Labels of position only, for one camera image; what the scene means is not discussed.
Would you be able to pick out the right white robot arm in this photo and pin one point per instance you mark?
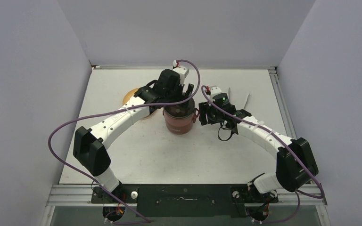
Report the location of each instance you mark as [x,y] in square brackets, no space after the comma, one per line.
[295,163]

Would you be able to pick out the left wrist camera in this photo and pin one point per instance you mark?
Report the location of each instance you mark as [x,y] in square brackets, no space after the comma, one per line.
[180,69]

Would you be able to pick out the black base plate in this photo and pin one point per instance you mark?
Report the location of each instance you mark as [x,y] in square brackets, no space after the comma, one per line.
[186,200]

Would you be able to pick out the metal tongs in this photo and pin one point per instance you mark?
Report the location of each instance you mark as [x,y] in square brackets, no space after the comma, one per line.
[238,98]

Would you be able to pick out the aluminium frame rail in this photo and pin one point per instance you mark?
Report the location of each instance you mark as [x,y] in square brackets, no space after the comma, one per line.
[148,153]

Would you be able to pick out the grey transparent lid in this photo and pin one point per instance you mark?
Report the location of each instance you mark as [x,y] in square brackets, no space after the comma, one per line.
[181,111]

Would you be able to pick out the red steel bowl tall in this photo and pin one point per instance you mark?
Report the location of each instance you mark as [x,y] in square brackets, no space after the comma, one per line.
[179,130]

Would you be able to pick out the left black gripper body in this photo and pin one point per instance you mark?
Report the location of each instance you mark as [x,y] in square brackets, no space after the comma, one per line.
[175,94]

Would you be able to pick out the red steel bowl with handles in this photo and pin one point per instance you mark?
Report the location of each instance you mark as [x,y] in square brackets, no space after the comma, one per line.
[173,122]

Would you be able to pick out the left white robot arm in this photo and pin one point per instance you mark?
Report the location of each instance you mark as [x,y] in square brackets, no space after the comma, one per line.
[91,145]

